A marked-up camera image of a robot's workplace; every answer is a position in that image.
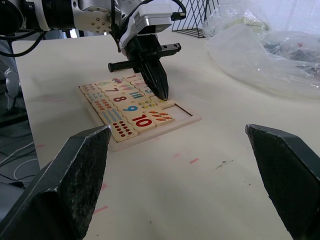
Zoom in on orange number 2 tile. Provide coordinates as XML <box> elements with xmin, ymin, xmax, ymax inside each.
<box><xmin>131</xmin><ymin>79</ymin><xmax>149</xmax><ymax>89</ymax></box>

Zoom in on red number 7 tile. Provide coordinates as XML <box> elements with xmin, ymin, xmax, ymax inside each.
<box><xmin>101</xmin><ymin>86</ymin><xmax>124</xmax><ymax>97</ymax></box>

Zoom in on red number 8 tile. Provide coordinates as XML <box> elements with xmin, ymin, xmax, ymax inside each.
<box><xmin>108</xmin><ymin>94</ymin><xmax>132</xmax><ymax>106</ymax></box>

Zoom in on white floor cable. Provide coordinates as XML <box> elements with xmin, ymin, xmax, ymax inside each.
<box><xmin>0</xmin><ymin>142</ymin><xmax>39</xmax><ymax>182</ymax></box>

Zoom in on blue number 3 tile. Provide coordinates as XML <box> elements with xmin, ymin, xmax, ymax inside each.
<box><xmin>139</xmin><ymin>86</ymin><xmax>157</xmax><ymax>97</ymax></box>

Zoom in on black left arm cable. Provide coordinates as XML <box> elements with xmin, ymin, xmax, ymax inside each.
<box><xmin>0</xmin><ymin>0</ymin><xmax>187</xmax><ymax>58</ymax></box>

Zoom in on red car picture tile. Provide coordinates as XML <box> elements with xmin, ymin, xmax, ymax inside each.
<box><xmin>109</xmin><ymin>76</ymin><xmax>127</xmax><ymax>86</ymax></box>

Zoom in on orange carrots picture tile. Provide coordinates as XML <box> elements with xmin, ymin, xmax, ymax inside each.
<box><xmin>144</xmin><ymin>108</ymin><xmax>177</xmax><ymax>127</ymax></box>

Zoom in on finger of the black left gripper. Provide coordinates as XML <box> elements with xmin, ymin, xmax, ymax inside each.
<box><xmin>149</xmin><ymin>59</ymin><xmax>171</xmax><ymax>101</ymax></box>
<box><xmin>138</xmin><ymin>62</ymin><xmax>164</xmax><ymax>99</ymax></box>

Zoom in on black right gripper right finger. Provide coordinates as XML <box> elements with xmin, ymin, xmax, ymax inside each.
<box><xmin>244</xmin><ymin>123</ymin><xmax>320</xmax><ymax>240</ymax></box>

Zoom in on wooden number puzzle board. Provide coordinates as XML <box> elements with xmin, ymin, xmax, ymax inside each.
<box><xmin>76</xmin><ymin>73</ymin><xmax>202</xmax><ymax>153</ymax></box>

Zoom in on black wire file rack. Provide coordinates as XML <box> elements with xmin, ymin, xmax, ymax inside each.
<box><xmin>171</xmin><ymin>0</ymin><xmax>221</xmax><ymax>40</ymax></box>

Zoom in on clear bag with cloth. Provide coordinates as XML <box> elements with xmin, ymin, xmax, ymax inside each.
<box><xmin>202</xmin><ymin>0</ymin><xmax>274</xmax><ymax>39</ymax></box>

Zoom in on red number 10 tile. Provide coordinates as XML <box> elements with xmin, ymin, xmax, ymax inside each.
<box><xmin>124</xmin><ymin>112</ymin><xmax>157</xmax><ymax>134</ymax></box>

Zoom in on yellow bees picture tile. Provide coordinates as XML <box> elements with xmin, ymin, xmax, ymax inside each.
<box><xmin>136</xmin><ymin>99</ymin><xmax>159</xmax><ymax>110</ymax></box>

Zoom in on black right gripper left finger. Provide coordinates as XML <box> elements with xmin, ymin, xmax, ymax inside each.
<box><xmin>0</xmin><ymin>124</ymin><xmax>113</xmax><ymax>240</ymax></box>

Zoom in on six red pictures tile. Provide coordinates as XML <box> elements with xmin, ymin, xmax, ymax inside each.
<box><xmin>79</xmin><ymin>84</ymin><xmax>100</xmax><ymax>94</ymax></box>

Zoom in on eight orange pictures tile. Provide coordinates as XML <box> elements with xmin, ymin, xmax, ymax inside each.
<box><xmin>91</xmin><ymin>98</ymin><xmax>116</xmax><ymax>112</ymax></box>

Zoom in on popsicles picture tile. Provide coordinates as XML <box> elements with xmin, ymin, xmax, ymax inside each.
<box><xmin>117</xmin><ymin>83</ymin><xmax>137</xmax><ymax>92</ymax></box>

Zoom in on large clear plastic bag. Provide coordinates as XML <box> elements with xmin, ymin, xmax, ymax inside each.
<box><xmin>204</xmin><ymin>24</ymin><xmax>320</xmax><ymax>101</ymax></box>

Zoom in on blue bars picture tile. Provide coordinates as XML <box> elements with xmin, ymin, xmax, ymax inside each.
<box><xmin>124</xmin><ymin>90</ymin><xmax>146</xmax><ymax>101</ymax></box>

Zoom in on yellow number 4 tile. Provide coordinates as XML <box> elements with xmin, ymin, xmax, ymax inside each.
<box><xmin>149</xmin><ymin>96</ymin><xmax>177</xmax><ymax>110</ymax></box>

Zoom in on red number 1 tile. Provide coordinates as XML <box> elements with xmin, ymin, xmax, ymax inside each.
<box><xmin>122</xmin><ymin>74</ymin><xmax>142</xmax><ymax>82</ymax></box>

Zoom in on grey green cloth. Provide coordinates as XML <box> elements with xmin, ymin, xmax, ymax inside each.
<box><xmin>224</xmin><ymin>16</ymin><xmax>271</xmax><ymax>33</ymax></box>

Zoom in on seven blue pictures tile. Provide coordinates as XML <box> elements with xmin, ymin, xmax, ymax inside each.
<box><xmin>85</xmin><ymin>90</ymin><xmax>107</xmax><ymax>102</ymax></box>

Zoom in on grey rounded shell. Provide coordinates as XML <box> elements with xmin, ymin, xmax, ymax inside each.
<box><xmin>3</xmin><ymin>66</ymin><xmax>21</xmax><ymax>95</ymax></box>

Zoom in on nine blue pictures tile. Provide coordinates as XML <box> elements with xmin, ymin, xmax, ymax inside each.
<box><xmin>98</xmin><ymin>108</ymin><xmax>125</xmax><ymax>125</ymax></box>

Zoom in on ten red ladybugs tile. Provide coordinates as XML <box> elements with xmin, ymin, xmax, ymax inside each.
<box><xmin>108</xmin><ymin>119</ymin><xmax>140</xmax><ymax>144</ymax></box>

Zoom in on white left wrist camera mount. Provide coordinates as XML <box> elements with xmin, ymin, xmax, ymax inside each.
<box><xmin>118</xmin><ymin>2</ymin><xmax>174</xmax><ymax>55</ymax></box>

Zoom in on green number 6 tile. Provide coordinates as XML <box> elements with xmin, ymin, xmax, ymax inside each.
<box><xmin>94</xmin><ymin>79</ymin><xmax>116</xmax><ymax>89</ymax></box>

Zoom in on blue number 9 tile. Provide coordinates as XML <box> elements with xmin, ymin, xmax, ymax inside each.
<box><xmin>117</xmin><ymin>102</ymin><xmax>144</xmax><ymax>116</ymax></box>

